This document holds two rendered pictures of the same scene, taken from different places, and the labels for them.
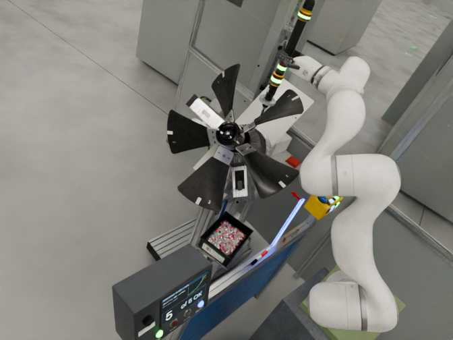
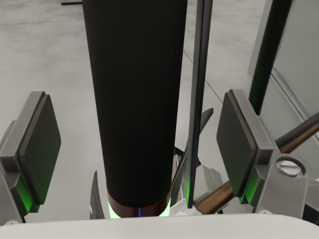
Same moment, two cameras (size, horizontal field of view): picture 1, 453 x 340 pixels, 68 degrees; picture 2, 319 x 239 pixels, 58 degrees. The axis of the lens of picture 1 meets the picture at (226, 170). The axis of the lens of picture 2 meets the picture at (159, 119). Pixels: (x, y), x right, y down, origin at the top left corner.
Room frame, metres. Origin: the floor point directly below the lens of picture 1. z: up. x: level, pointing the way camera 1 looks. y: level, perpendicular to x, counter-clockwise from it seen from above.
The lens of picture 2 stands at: (1.23, -0.13, 1.74)
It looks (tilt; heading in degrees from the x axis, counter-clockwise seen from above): 39 degrees down; 52
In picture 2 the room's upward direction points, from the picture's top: 2 degrees clockwise
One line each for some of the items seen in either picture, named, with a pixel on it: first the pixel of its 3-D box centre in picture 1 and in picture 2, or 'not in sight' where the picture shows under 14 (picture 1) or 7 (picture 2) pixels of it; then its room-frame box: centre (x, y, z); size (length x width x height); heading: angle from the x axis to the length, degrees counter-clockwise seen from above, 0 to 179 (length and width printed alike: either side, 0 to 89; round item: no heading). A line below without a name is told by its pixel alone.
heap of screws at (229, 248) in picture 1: (224, 239); not in sight; (1.03, -0.11, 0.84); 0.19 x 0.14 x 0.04; 162
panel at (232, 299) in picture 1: (233, 298); not in sight; (1.00, -0.30, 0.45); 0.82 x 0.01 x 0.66; 147
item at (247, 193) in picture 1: (243, 184); not in sight; (1.27, -0.11, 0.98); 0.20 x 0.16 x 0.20; 147
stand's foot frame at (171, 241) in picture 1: (200, 249); not in sight; (1.52, -0.04, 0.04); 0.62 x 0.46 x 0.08; 147
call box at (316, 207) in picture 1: (323, 202); not in sight; (1.33, -0.51, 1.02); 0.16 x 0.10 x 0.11; 147
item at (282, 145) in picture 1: (272, 139); not in sight; (1.87, -0.20, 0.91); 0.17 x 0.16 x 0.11; 147
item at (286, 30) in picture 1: (286, 34); not in sight; (1.90, -0.03, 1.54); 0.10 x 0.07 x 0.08; 2
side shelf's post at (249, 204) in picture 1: (251, 200); not in sight; (1.80, -0.25, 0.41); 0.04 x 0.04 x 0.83; 57
